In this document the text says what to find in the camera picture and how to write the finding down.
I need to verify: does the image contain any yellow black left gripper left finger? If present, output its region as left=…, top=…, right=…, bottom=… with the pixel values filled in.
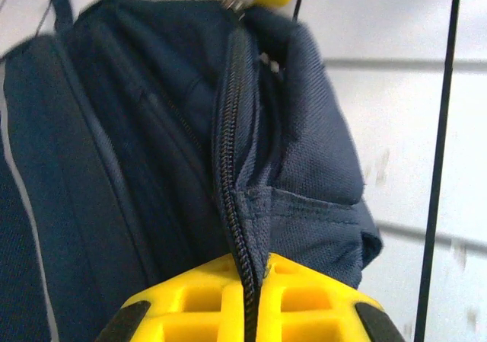
left=94, top=253, right=248, bottom=342

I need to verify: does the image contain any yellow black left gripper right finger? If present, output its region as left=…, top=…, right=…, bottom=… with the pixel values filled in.
left=258, top=252, right=408, bottom=342

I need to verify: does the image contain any navy blue backpack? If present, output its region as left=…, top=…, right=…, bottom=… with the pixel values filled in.
left=0, top=0, right=384, bottom=342

